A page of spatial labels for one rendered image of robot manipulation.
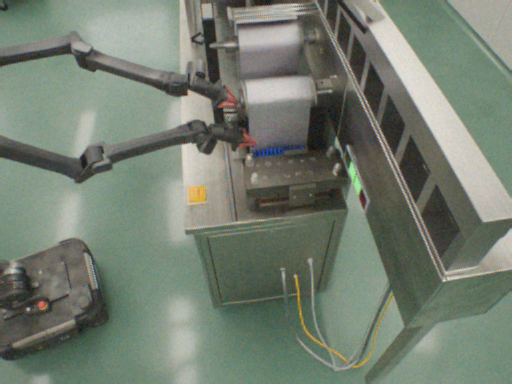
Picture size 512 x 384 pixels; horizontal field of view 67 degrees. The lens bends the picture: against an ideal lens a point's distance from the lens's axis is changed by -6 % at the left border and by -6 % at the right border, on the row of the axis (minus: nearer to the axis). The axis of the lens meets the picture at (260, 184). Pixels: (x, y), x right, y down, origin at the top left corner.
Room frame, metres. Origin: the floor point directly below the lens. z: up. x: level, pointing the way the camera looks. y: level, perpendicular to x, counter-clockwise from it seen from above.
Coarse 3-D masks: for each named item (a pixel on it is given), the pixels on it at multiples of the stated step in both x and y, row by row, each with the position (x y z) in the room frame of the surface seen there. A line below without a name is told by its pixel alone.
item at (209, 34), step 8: (208, 8) 1.57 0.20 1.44; (208, 16) 1.50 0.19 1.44; (208, 24) 1.47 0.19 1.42; (208, 32) 1.47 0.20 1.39; (208, 40) 1.47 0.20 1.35; (216, 40) 1.47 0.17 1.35; (208, 48) 1.47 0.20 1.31; (208, 56) 1.47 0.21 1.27; (216, 56) 1.47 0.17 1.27; (208, 64) 1.47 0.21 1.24; (216, 64) 1.47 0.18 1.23; (208, 72) 1.47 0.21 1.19; (216, 72) 1.47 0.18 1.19; (216, 80) 1.47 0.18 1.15; (216, 112) 1.47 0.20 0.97; (216, 120) 1.47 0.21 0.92; (224, 120) 1.47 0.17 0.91
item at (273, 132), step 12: (252, 120) 1.16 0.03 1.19; (264, 120) 1.16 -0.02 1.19; (276, 120) 1.17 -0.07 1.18; (288, 120) 1.17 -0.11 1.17; (300, 120) 1.18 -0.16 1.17; (252, 132) 1.16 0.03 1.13; (264, 132) 1.16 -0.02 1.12; (276, 132) 1.17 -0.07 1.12; (288, 132) 1.18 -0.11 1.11; (300, 132) 1.18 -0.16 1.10; (264, 144) 1.16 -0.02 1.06; (276, 144) 1.17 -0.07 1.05; (288, 144) 1.18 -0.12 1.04; (300, 144) 1.18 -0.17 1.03
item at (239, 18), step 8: (240, 8) 1.53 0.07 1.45; (248, 8) 1.53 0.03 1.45; (256, 8) 1.54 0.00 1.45; (264, 8) 1.54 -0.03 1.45; (272, 8) 1.54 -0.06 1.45; (280, 8) 1.54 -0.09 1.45; (288, 8) 1.52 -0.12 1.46; (296, 8) 1.52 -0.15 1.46; (304, 8) 1.53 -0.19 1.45; (312, 8) 1.53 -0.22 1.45; (240, 16) 1.46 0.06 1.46; (248, 16) 1.46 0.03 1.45; (256, 16) 1.47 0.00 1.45; (264, 16) 1.47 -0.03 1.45; (272, 16) 1.47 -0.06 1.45; (280, 16) 1.48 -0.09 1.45; (288, 16) 1.49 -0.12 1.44; (232, 24) 1.44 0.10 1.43
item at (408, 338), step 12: (348, 180) 1.35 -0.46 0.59; (348, 192) 1.36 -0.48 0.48; (432, 324) 0.46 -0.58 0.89; (396, 336) 0.51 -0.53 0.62; (408, 336) 0.47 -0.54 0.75; (420, 336) 0.46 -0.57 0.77; (396, 348) 0.48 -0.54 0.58; (408, 348) 0.46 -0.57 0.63; (384, 360) 0.48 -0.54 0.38; (396, 360) 0.46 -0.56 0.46; (372, 372) 0.49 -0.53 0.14; (384, 372) 0.46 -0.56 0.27
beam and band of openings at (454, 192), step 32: (320, 0) 1.59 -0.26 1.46; (352, 32) 1.15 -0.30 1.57; (384, 32) 1.00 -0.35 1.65; (352, 64) 1.14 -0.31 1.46; (384, 64) 0.89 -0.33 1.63; (416, 64) 0.85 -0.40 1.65; (384, 96) 0.85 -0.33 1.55; (416, 96) 0.72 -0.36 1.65; (384, 128) 0.83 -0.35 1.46; (416, 128) 0.66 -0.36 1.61; (448, 128) 0.62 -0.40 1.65; (416, 160) 0.69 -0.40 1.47; (448, 160) 0.53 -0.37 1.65; (480, 160) 0.52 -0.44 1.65; (416, 192) 0.60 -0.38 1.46; (448, 192) 0.49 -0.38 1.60; (480, 192) 0.44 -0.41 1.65; (448, 224) 0.50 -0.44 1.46; (480, 224) 0.38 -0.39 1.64; (448, 256) 0.40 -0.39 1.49; (480, 256) 0.39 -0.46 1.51
